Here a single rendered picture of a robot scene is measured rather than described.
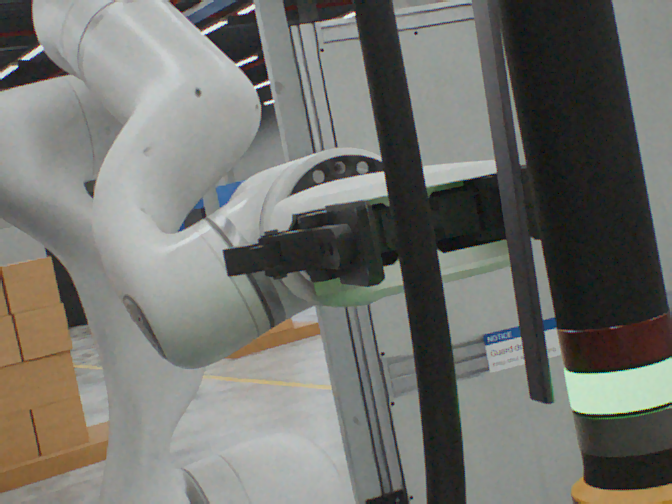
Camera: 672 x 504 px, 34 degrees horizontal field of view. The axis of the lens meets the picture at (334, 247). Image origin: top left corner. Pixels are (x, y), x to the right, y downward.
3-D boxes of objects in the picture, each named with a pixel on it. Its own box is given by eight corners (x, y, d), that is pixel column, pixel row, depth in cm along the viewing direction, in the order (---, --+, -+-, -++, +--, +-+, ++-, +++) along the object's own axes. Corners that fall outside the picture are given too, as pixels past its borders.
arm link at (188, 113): (-29, 77, 78) (140, 320, 58) (165, -27, 82) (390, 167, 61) (25, 169, 85) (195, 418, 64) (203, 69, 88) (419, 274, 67)
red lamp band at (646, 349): (649, 368, 31) (641, 325, 31) (543, 373, 33) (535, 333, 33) (694, 340, 33) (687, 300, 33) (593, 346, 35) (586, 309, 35)
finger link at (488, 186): (524, 227, 52) (563, 229, 46) (427, 248, 51) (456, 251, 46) (513, 168, 52) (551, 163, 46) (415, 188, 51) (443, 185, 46)
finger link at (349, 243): (338, 278, 47) (388, 283, 40) (266, 294, 46) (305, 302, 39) (323, 204, 47) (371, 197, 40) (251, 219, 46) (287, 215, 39)
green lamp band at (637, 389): (658, 413, 31) (650, 370, 31) (551, 415, 33) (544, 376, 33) (702, 382, 33) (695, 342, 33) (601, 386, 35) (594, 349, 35)
